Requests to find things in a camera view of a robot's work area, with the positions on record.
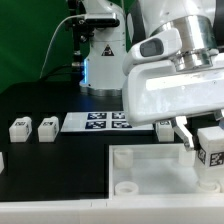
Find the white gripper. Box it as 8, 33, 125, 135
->
122, 28, 224, 151

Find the white square table top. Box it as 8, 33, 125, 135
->
109, 144, 222, 199

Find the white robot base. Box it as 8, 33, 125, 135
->
80, 0, 126, 96

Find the white sheet with markers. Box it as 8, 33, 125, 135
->
61, 111, 153, 133

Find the white part at left edge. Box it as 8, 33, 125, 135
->
0, 152, 4, 174

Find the black cable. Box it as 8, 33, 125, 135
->
39, 63, 84, 82

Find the white cable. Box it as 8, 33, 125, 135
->
39, 13, 88, 80

